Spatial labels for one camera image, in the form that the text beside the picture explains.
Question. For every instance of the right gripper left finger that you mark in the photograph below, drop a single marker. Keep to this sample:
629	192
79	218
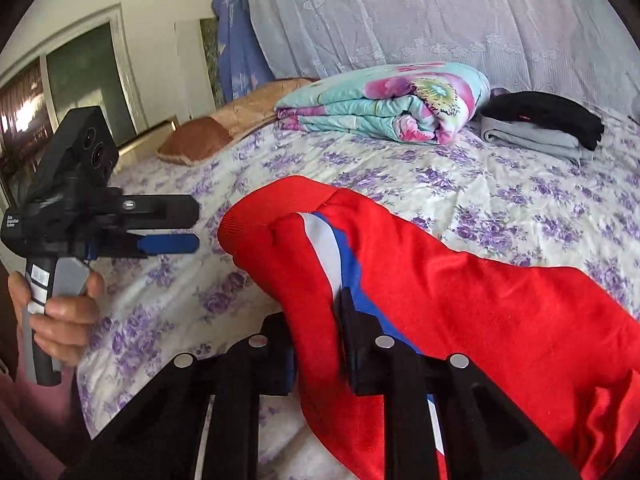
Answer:
196	419

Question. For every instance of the window with white frame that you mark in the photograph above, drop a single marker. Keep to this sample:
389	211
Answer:
86	63

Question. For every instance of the blue patterned cloth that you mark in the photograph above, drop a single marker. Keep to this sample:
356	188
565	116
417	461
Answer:
242	66

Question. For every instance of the left hand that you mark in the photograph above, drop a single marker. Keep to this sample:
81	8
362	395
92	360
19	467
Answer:
65	330

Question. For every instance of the floral purple bed sheet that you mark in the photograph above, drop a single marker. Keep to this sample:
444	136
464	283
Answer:
511	205

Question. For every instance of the brown satin pillow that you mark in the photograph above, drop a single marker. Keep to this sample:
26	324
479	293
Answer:
200	139

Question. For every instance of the pink sleeve forearm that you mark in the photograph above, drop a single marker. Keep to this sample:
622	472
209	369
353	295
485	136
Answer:
43	430

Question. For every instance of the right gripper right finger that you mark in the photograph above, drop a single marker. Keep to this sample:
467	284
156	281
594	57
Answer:
442	418

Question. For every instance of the red blue white pants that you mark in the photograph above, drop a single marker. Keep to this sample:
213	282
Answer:
551	338

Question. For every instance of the folded grey garment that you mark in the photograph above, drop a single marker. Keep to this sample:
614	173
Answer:
554	143

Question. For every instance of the folded black garment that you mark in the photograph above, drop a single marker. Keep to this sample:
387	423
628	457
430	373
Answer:
548	111

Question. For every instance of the white lace headboard cover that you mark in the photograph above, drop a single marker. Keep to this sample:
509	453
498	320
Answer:
579	49

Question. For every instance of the folded teal floral quilt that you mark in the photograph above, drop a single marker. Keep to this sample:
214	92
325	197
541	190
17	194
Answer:
425	103

